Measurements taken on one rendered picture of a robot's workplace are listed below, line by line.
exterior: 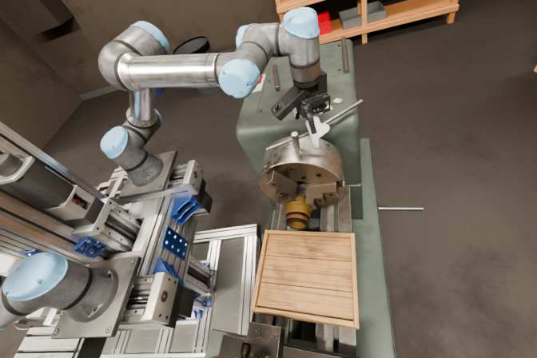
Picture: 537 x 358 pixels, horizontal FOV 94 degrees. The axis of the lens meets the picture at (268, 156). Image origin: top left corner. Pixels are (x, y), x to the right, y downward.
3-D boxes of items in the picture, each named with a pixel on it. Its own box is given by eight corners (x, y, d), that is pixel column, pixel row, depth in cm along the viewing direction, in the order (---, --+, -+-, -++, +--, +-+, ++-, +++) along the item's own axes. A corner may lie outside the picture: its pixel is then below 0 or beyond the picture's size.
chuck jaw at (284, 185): (290, 180, 95) (264, 167, 91) (299, 175, 92) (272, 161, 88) (287, 206, 89) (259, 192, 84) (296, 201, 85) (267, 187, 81)
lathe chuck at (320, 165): (271, 189, 114) (255, 142, 91) (343, 192, 106) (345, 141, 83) (268, 207, 109) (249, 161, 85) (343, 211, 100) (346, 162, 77)
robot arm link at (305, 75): (296, 72, 59) (284, 58, 64) (298, 89, 62) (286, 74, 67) (325, 61, 59) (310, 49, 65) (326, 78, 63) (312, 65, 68)
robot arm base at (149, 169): (127, 188, 109) (111, 175, 102) (140, 162, 119) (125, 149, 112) (157, 183, 106) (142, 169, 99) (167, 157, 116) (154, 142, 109)
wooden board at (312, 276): (268, 233, 109) (264, 229, 106) (355, 237, 97) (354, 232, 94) (253, 312, 90) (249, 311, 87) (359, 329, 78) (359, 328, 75)
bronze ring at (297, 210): (284, 194, 88) (280, 218, 82) (310, 193, 85) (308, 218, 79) (289, 207, 94) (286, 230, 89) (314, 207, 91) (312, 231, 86)
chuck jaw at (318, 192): (306, 177, 92) (339, 173, 87) (311, 184, 95) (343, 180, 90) (304, 203, 85) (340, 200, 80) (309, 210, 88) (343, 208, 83)
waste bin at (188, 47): (225, 73, 411) (206, 32, 362) (229, 89, 374) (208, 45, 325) (196, 86, 413) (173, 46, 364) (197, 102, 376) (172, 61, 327)
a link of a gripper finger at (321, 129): (336, 142, 72) (326, 112, 70) (317, 150, 71) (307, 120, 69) (332, 141, 75) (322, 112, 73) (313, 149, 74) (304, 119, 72)
